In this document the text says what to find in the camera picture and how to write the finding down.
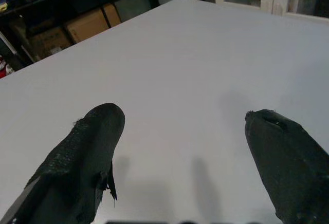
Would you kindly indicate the red and white object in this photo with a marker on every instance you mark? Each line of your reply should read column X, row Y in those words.
column 3, row 67

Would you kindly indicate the black metal storage shelf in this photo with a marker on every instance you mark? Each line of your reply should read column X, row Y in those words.
column 51, row 0

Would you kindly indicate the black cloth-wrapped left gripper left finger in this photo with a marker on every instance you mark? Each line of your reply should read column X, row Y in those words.
column 77, row 162

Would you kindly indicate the brown cardboard box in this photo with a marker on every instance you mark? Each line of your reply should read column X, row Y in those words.
column 112, row 14
column 48, row 44
column 86, row 26

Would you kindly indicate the grey plastic storage bin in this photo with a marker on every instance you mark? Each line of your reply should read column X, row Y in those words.
column 133, row 9

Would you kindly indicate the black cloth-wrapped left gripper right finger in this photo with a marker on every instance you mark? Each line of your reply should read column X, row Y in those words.
column 290, row 162

